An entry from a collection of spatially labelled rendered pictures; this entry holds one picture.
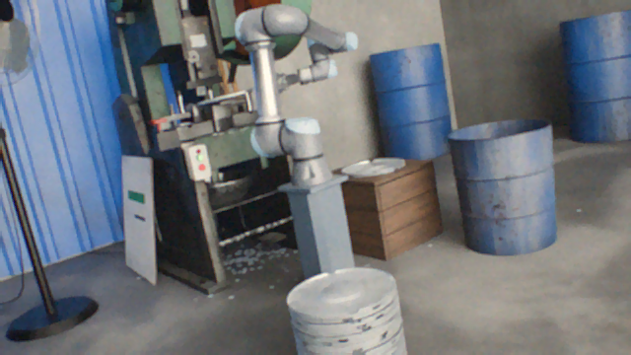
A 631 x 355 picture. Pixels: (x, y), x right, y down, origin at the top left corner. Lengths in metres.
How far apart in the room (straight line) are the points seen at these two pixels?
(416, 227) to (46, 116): 2.25
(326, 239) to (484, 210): 0.66
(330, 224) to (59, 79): 2.18
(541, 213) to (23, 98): 2.84
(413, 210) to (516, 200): 0.49
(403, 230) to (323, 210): 0.58
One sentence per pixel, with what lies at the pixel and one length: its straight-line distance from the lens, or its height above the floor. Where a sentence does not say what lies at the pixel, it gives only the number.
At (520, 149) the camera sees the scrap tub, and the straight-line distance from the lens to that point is 2.16.
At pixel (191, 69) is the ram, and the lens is 2.58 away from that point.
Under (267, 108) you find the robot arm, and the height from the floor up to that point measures 0.73.
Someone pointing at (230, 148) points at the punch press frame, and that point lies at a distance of 2.47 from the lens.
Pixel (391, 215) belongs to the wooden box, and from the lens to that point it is 2.36.
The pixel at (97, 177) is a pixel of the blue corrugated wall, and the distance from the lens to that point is 3.66.
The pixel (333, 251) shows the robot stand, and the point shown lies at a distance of 1.99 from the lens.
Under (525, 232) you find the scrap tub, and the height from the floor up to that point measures 0.09.
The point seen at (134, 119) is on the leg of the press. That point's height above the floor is 0.77.
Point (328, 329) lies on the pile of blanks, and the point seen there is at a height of 0.23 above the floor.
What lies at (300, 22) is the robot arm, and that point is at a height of 1.01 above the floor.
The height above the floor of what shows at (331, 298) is 0.27.
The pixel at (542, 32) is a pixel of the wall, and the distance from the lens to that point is 5.14.
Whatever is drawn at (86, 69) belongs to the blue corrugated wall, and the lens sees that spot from 3.68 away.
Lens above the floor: 0.84
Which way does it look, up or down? 12 degrees down
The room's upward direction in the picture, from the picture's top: 10 degrees counter-clockwise
